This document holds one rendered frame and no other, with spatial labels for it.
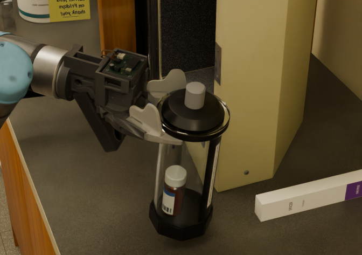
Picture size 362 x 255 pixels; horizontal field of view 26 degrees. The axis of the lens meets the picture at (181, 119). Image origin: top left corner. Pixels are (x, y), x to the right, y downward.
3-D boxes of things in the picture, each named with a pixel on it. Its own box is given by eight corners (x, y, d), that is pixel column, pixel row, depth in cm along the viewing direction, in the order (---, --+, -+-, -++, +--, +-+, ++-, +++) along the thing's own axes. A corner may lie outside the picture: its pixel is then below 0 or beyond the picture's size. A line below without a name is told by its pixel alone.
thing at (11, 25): (15, 30, 145) (12, 2, 141) (4, 31, 144) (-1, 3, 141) (15, 25, 146) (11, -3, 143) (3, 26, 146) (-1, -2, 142)
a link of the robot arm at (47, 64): (31, 102, 119) (56, 73, 125) (58, 110, 118) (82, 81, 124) (28, 61, 115) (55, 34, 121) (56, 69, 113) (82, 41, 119)
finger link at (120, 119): (137, 136, 111) (96, 107, 115) (136, 144, 112) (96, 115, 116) (161, 123, 113) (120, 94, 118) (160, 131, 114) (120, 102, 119)
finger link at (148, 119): (169, 125, 106) (124, 93, 111) (167, 158, 110) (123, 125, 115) (186, 116, 108) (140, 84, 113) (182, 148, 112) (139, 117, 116)
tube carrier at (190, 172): (222, 201, 130) (239, 100, 116) (200, 247, 122) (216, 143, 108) (162, 181, 132) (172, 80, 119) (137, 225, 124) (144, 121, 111)
